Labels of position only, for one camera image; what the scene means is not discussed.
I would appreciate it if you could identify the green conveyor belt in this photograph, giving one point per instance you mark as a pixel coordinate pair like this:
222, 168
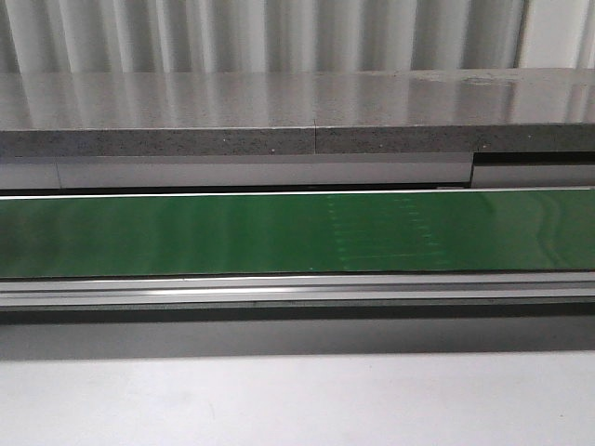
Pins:
233, 234

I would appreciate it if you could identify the grey far conveyor rail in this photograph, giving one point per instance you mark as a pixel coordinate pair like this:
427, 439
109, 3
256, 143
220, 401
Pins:
71, 196

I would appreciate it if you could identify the grey panel under counter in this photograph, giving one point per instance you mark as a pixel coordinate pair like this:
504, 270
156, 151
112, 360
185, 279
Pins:
396, 170

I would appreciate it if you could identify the white pleated curtain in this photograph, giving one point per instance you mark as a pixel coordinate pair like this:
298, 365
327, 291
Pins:
294, 36

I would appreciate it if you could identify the grey speckled stone counter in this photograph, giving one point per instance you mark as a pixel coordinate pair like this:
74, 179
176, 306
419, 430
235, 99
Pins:
189, 114

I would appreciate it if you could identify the aluminium near conveyor rail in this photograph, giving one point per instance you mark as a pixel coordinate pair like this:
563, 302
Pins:
297, 288

